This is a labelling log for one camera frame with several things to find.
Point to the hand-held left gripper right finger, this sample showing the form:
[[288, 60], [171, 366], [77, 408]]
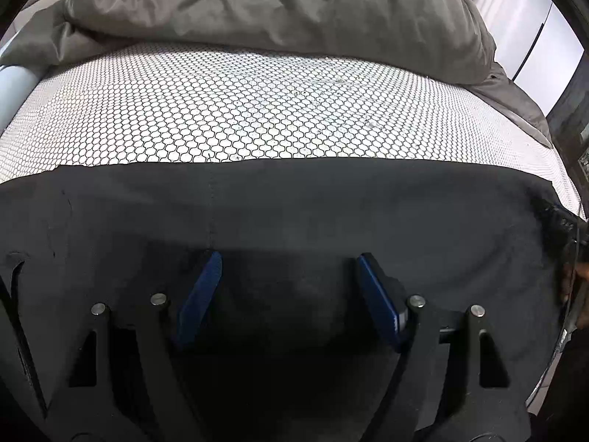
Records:
[[379, 297]]

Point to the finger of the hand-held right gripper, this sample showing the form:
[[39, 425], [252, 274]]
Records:
[[559, 218]]

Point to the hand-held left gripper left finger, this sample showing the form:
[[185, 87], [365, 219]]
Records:
[[200, 299]]

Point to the black pants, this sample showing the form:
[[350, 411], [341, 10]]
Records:
[[322, 207]]

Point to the person's right hand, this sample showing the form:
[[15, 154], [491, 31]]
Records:
[[582, 276]]

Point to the white wardrobe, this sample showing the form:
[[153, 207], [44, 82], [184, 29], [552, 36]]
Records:
[[524, 23]]

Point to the honeycomb patterned mattress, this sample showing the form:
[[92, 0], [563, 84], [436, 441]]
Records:
[[230, 101]]

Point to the light blue pillow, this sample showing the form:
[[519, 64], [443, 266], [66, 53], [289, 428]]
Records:
[[11, 87]]

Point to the grey duvet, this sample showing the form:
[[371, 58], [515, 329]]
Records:
[[276, 4]]

